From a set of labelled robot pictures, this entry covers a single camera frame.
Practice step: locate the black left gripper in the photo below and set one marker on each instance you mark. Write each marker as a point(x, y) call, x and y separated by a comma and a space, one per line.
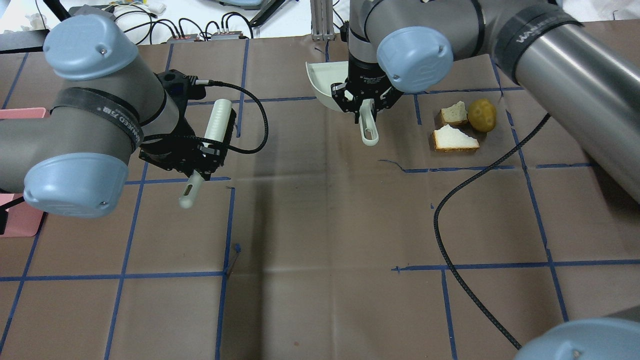
point(172, 146)

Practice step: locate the small bread piece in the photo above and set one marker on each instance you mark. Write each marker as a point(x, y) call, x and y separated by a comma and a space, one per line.
point(455, 115)

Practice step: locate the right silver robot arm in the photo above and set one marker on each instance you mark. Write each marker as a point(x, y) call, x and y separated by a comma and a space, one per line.
point(404, 46)

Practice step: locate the white hand brush black bristles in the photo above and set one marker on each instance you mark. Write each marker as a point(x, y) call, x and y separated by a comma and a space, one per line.
point(210, 156)

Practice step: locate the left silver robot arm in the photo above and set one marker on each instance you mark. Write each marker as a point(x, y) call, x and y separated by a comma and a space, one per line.
point(75, 162)

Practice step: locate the pale green plastic dustpan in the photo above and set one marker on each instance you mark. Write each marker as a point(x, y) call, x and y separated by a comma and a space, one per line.
point(328, 81)

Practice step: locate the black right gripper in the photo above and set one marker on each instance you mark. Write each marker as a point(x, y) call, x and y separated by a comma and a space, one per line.
point(364, 76)

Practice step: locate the yellow potato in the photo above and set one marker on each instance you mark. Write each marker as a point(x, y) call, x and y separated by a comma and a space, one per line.
point(482, 115)

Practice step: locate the white bread slice with crust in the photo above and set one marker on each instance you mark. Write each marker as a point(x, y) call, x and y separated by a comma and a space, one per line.
point(451, 139)

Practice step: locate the aluminium frame post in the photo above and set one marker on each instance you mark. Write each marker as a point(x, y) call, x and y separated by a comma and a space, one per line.
point(322, 24)

